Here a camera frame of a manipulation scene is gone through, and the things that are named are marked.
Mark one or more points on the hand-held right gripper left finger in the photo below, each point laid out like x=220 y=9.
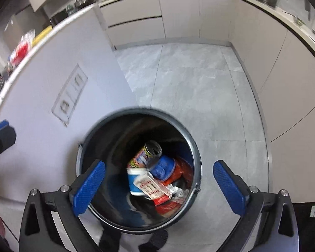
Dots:
x=89 y=186

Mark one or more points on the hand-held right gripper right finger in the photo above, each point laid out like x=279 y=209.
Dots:
x=229 y=189

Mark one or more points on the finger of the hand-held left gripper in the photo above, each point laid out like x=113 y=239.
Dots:
x=2 y=139

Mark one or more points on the blue cup with white rim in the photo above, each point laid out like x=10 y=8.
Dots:
x=136 y=181

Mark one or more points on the black round bin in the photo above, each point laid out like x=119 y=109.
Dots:
x=113 y=141

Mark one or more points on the white tissue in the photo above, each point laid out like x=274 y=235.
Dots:
x=179 y=192

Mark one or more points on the orange plastic bag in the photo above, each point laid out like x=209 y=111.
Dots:
x=179 y=172

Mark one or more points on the printed paper carton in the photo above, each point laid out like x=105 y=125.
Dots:
x=152 y=187

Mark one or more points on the black yellow printed can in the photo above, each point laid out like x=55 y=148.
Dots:
x=145 y=156

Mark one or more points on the blue patterned cup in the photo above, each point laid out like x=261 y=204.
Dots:
x=161 y=169

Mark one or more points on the white tiled kitchen island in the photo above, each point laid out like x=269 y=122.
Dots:
x=55 y=84

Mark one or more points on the island socket panel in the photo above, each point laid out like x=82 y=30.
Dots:
x=69 y=94

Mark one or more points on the person's black shoe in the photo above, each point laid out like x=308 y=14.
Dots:
x=157 y=239

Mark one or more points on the black appliance with green label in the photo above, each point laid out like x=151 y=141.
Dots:
x=312 y=223

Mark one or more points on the red snack bag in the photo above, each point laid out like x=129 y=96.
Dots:
x=21 y=50

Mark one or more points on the grey pot with lid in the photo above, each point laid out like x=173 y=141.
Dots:
x=82 y=1

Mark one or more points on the grey kitchen counter cabinets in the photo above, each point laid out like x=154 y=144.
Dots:
x=199 y=15

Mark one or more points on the green vegetable scraps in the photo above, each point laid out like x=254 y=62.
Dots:
x=299 y=21

